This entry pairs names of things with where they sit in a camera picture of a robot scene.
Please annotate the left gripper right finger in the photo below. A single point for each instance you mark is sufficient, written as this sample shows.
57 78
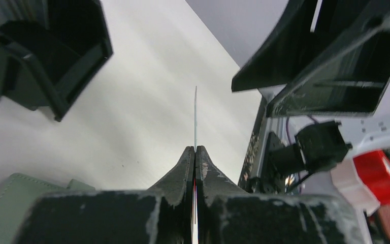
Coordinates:
228 214

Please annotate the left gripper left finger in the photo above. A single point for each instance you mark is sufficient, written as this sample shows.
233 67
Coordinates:
159 214

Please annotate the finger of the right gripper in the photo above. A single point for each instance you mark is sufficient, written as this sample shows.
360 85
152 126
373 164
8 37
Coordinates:
346 66
289 49

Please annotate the thin credit card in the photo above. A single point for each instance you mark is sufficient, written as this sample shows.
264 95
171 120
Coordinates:
195 207

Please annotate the green leather card holder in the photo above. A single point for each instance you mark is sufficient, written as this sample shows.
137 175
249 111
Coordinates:
18 193

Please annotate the black plastic bin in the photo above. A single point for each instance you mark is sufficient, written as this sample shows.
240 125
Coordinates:
50 51

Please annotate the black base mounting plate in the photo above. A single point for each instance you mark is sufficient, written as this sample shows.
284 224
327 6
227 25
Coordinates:
273 161

